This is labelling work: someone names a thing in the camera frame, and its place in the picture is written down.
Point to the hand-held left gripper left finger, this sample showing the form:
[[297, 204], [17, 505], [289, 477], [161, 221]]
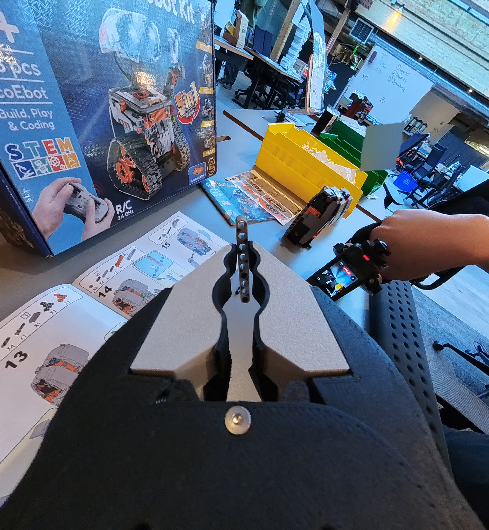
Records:
[[178, 335]]

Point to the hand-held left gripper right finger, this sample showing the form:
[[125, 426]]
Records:
[[298, 331]]

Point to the grey perforated toy beam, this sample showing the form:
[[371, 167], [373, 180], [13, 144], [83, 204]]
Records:
[[243, 265]]

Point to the person's right forearm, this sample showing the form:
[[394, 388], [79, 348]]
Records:
[[476, 248]]

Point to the person's right hand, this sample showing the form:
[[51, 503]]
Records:
[[410, 244]]

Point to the grey orange toy robot assembly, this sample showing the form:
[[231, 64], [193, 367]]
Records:
[[317, 215]]

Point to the perforated dark chair part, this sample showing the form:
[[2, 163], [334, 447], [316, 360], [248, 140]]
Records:
[[398, 327]]

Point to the blue recycling bin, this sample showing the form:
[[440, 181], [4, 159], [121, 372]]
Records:
[[406, 182]]

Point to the clear plastic parts bag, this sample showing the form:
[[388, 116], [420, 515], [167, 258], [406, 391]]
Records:
[[331, 165]]

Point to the printed sticker sheet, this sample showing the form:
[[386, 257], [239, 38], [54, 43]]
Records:
[[269, 194]]

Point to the green plastic bin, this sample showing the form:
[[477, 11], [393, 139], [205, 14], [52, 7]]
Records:
[[348, 140]]

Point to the yellow plastic bin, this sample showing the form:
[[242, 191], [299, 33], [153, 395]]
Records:
[[286, 161]]

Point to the blue booklet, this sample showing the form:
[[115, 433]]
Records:
[[236, 205]]

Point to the black office chair base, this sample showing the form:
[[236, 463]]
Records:
[[476, 356]]

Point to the black cardboard box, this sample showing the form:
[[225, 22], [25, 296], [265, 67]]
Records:
[[325, 120]]

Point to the open instruction booklet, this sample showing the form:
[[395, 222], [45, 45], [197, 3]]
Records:
[[20, 393]]

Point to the grey mesh chair seat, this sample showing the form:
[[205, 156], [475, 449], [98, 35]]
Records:
[[464, 397]]

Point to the whiteboard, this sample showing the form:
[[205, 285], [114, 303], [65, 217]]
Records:
[[389, 83]]

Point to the blue toy robot kit box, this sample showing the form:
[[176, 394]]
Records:
[[83, 124]]

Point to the person's dark trouser leg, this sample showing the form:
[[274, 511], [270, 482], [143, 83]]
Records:
[[480, 480]]

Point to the background work table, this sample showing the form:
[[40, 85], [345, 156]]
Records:
[[244, 51]]

